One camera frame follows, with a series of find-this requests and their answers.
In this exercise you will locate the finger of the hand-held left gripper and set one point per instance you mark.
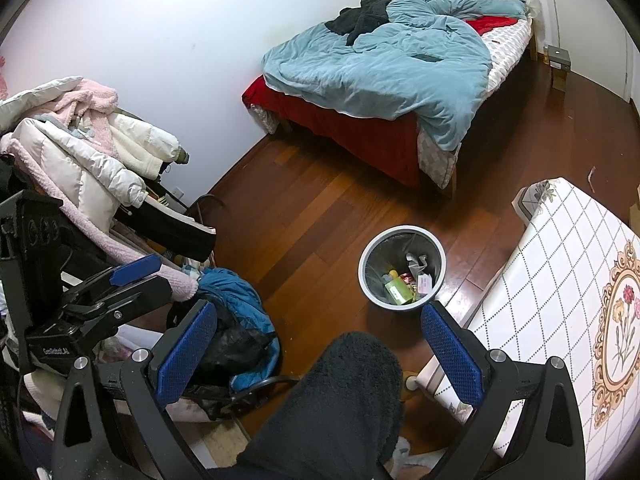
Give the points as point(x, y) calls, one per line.
point(135, 270)
point(145, 292)

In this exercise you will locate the paper scrap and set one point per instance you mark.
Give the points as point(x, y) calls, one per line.
point(592, 176)

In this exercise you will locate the blue jacket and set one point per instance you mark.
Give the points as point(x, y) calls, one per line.
point(235, 295)

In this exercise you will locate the white door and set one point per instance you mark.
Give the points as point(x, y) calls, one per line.
point(590, 15)

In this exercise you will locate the light blue duvet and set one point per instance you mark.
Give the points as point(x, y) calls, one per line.
point(380, 75)

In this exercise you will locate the green paper box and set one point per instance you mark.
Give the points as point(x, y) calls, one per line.
point(400, 291)

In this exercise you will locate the small dark flat object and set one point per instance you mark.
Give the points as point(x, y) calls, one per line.
point(426, 58)

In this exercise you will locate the white trash bin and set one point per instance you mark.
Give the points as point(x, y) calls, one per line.
point(370, 280)

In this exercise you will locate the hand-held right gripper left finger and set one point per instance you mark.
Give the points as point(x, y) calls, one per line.
point(190, 345)

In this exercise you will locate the pink white packet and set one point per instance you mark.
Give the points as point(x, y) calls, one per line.
point(423, 282)

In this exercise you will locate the wooden bed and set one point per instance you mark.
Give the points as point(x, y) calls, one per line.
point(534, 35)

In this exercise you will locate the cardboard box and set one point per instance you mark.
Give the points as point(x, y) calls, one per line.
point(636, 215)

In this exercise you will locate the pile of white pink coats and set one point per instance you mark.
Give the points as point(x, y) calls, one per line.
point(87, 102)

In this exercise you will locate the person's leg dark fleece pants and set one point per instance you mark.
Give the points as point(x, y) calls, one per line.
point(330, 400)

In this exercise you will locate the white patterned mattress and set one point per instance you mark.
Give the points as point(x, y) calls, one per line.
point(510, 42)

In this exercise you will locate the yellow packet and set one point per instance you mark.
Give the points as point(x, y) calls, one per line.
point(393, 275)

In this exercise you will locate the black plastic bag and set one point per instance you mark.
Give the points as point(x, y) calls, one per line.
point(230, 350)

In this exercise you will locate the white puffer jacket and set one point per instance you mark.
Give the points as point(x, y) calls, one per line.
point(75, 160)

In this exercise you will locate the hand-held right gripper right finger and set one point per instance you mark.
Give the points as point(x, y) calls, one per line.
point(450, 350)

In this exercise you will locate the red bed sheet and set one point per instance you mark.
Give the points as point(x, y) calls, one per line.
point(350, 130)

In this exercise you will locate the black garment white trim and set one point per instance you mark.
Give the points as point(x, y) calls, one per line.
point(170, 230)

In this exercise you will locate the crumpled grey wrapper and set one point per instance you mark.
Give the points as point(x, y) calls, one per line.
point(416, 261)

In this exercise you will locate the patterned white tablecloth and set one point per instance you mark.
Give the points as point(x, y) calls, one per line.
point(550, 270)

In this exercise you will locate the red packet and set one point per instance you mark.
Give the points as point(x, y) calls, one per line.
point(407, 278)

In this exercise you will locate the grey metal box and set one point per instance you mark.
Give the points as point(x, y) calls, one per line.
point(557, 56)

